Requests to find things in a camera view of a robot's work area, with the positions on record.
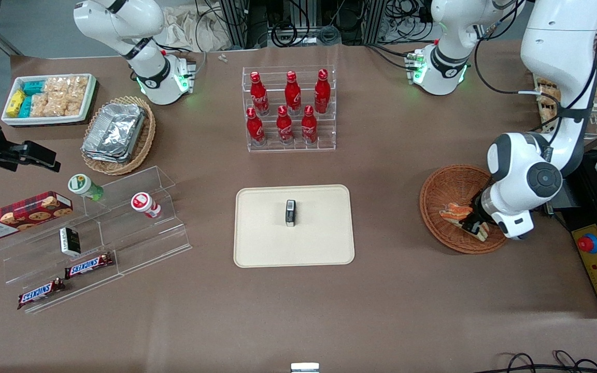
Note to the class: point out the red and white cup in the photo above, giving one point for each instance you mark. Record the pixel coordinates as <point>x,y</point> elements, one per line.
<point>144,203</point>

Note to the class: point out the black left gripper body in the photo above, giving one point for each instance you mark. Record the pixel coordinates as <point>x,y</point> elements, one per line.
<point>480,209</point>

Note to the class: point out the red cola bottle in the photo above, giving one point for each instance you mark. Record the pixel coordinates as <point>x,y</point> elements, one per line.
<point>309,127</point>
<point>292,96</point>
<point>255,129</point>
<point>284,128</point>
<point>322,93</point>
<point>259,96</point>

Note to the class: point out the black box grey plate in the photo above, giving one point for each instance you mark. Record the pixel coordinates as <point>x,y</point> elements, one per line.
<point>568,199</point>

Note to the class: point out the teal snack packet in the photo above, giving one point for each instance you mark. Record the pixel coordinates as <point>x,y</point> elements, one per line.
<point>33,87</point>
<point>26,106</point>

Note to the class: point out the aluminium frame post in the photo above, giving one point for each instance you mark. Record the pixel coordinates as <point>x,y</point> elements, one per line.
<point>236,20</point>

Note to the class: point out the red tartan cookie box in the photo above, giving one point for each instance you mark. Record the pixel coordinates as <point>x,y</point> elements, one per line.
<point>18,215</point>

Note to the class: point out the yellow snack packet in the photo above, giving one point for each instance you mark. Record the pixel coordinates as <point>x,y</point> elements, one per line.
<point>15,102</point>

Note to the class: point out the clear acrylic bottle rack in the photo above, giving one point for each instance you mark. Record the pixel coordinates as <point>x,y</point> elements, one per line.
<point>324,129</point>

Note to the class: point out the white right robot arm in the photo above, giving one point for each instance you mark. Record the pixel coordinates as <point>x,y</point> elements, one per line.
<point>122,20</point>

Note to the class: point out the small black white box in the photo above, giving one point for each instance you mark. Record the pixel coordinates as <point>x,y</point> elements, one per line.
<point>290,213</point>

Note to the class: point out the oval light wicker basket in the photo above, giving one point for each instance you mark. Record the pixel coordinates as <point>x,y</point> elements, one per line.
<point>145,140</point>

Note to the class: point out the green bottle white cap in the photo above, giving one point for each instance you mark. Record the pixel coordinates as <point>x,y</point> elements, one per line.
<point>83,186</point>

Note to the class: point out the snickers chocolate bar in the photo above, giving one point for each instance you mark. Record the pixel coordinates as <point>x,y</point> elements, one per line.
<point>88,266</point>
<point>40,293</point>

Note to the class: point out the clear acrylic stepped stand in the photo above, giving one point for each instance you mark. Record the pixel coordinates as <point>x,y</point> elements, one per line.
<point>138,243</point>

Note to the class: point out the triangular sandwich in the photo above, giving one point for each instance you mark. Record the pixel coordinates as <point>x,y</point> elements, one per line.
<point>454,211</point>

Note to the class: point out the black countertop appliance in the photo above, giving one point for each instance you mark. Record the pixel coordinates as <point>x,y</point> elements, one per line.
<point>588,197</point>

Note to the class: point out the clear rice cracker bag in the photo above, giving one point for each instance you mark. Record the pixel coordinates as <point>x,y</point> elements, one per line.
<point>56,96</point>
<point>39,105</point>
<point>76,93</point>

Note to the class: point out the white rectangular snack tray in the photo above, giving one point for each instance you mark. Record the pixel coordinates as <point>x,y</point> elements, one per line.
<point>50,120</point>

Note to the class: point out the small black carton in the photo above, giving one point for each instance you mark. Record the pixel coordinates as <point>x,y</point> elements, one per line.
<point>69,241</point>

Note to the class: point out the round brown wicker basket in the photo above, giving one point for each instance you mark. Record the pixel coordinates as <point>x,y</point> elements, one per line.
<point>449,186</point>

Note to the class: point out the red emergency stop button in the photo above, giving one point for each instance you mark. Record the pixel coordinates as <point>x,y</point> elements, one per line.
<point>588,244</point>

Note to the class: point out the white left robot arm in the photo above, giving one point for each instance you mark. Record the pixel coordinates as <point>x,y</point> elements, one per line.
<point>563,52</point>

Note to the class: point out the beige plastic tray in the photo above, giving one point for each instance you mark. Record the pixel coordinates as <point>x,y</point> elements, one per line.
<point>262,233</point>

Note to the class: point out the crumpled white cloth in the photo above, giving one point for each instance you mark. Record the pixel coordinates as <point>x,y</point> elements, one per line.
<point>184,31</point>

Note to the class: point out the aluminium foil container stack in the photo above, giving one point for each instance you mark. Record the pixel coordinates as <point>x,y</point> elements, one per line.
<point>114,132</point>

